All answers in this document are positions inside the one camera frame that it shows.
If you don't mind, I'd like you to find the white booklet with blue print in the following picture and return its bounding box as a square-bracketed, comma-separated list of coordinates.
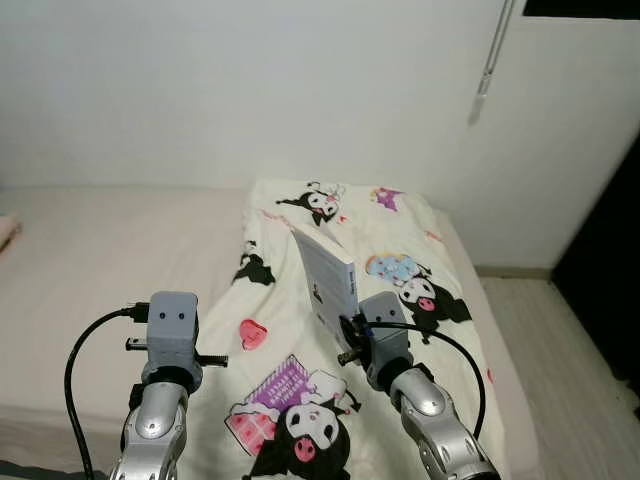
[289, 224, 362, 352]

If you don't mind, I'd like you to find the pink pillow with orange spots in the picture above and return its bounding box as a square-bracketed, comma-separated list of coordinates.
[0, 214, 22, 252]

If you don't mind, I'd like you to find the cream cartoon print quilt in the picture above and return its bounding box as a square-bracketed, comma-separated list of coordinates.
[184, 177, 513, 480]

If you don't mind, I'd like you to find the beige mattress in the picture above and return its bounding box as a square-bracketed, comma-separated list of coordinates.
[0, 184, 547, 480]

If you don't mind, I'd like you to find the black cabinet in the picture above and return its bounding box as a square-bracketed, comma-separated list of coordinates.
[551, 128, 640, 397]

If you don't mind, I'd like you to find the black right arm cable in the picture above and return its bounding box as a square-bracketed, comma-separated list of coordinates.
[354, 318, 489, 442]

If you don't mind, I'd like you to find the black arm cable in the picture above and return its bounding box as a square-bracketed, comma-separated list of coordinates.
[64, 304, 152, 480]
[354, 318, 489, 442]

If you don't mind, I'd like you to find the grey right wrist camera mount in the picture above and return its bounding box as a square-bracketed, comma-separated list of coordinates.
[357, 291, 414, 383]

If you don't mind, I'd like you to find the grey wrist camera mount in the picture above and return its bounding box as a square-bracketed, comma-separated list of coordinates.
[144, 291, 202, 373]
[357, 291, 414, 383]

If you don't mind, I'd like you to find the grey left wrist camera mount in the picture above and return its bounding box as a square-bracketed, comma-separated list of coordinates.
[144, 291, 202, 373]

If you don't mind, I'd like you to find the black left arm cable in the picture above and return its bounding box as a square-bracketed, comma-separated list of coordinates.
[64, 304, 152, 480]

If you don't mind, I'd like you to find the black wall picture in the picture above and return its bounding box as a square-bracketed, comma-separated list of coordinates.
[520, 0, 640, 22]

